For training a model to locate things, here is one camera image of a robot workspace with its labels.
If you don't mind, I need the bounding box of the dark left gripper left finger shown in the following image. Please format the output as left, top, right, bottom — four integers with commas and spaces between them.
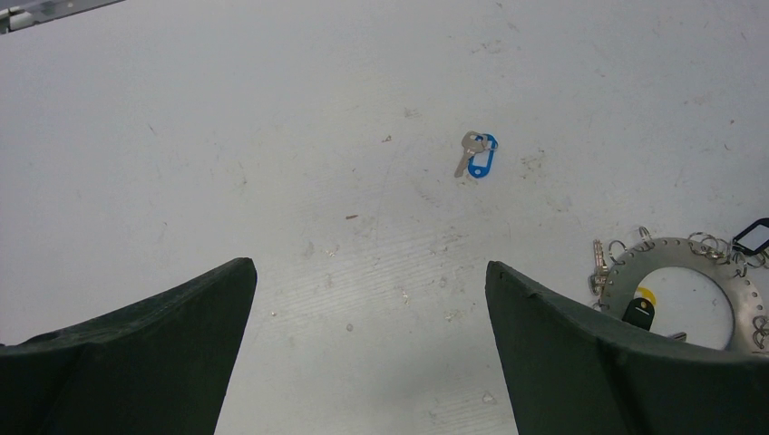
1, 257, 258, 434

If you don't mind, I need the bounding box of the blue key tag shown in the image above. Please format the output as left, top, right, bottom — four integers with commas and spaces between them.
468, 133, 499, 179

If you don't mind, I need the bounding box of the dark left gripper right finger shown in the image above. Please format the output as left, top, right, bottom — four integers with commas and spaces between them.
485, 261, 768, 434

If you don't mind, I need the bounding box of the silver key bunch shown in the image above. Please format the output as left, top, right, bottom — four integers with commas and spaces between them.
589, 239, 609, 296

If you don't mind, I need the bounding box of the aluminium rail corner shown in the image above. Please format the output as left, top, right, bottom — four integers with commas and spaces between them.
1, 0, 122, 34

